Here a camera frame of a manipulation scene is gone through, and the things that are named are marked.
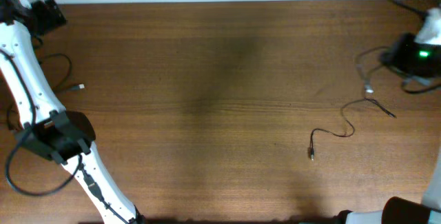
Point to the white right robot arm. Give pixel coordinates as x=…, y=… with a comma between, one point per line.
x=399, y=210

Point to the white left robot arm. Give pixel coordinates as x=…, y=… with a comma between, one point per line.
x=48, y=129

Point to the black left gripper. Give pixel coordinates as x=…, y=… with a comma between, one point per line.
x=50, y=14

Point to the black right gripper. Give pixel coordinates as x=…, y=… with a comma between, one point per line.
x=393, y=56

